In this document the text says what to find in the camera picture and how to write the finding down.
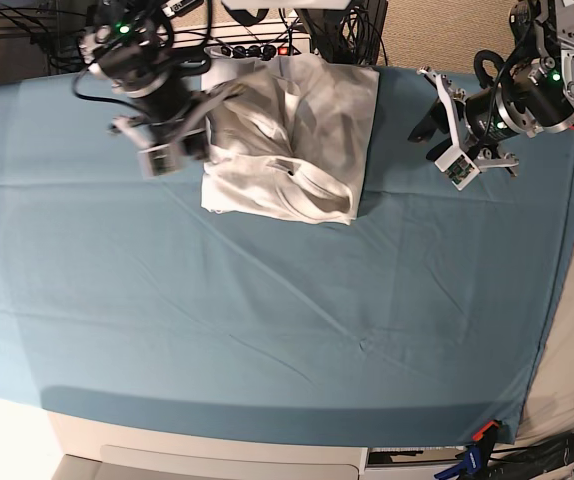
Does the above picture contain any white T-shirt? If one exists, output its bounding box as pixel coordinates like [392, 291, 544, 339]
[201, 54, 379, 225]

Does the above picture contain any blue clamp bottom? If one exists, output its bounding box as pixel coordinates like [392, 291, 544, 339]
[434, 441, 494, 480]

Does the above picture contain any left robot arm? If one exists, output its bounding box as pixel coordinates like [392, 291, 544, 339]
[408, 1, 574, 190]

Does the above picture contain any teal table cloth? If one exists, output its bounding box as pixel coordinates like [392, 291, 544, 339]
[0, 68, 574, 447]

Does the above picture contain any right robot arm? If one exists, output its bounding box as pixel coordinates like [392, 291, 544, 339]
[72, 1, 225, 176]

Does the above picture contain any orange black clamp bottom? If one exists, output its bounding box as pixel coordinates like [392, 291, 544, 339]
[472, 420, 503, 444]

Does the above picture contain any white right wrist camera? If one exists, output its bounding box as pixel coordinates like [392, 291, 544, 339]
[138, 144, 182, 178]

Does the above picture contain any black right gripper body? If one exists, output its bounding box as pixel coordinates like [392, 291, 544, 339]
[109, 79, 227, 150]

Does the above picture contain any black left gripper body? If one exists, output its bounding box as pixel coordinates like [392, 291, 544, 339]
[417, 67, 522, 177]

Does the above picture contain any black power strip red switch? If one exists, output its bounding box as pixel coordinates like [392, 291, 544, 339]
[208, 44, 301, 61]

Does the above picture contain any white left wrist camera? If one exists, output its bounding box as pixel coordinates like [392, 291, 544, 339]
[434, 145, 481, 191]

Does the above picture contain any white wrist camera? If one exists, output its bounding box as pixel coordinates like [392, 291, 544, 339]
[138, 144, 182, 178]
[434, 145, 481, 191]

